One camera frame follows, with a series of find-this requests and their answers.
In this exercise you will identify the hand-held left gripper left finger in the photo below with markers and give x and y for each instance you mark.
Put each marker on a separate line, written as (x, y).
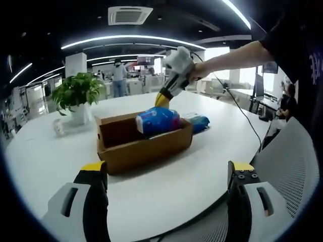
(75, 216)

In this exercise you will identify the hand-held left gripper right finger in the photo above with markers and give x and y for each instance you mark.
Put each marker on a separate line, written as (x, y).
(249, 216)

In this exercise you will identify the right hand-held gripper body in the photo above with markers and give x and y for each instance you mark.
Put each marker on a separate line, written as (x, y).
(180, 60)

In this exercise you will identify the blue pink tissue pack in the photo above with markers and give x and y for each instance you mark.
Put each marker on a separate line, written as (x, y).
(157, 121)

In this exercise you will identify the blue plastic tissue pack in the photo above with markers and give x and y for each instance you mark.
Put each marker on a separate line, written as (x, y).
(202, 124)

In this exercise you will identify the brown cardboard shoe box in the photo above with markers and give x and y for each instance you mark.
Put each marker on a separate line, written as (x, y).
(143, 156)

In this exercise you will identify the person's right hand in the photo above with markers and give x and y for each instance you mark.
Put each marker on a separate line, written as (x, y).
(202, 71)

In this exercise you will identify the curved ceiling light strip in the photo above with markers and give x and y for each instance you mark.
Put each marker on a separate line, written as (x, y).
(237, 12)
(133, 37)

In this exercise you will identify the ceiling air conditioner vent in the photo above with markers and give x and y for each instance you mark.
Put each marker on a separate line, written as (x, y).
(130, 15)

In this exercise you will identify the black desktop monitor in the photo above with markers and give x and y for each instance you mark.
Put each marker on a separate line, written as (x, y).
(260, 85)

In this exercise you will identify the green plant in white pot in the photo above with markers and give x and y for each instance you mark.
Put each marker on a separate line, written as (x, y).
(78, 90)

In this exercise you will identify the black hanging screen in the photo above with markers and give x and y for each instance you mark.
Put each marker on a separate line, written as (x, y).
(270, 66)

